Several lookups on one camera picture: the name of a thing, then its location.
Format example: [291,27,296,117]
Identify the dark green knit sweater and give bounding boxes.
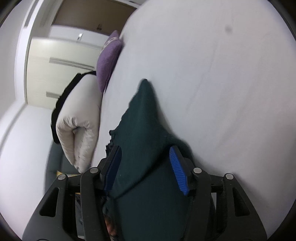
[101,78,217,241]

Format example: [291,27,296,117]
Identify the grey upholstered headboard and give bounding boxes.
[45,142,79,190]

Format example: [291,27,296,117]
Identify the purple cushion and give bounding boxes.
[96,30,123,93]

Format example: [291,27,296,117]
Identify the black garment behind duvet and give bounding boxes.
[51,71,96,144]

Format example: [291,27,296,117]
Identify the yellow patterned cushion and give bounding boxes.
[56,171,80,178]

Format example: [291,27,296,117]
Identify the white bed sheet mattress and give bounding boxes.
[92,1,295,236]

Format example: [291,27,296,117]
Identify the beige folded duvet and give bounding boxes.
[56,74,102,173]

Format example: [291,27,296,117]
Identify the white wardrobe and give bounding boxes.
[26,38,102,109]

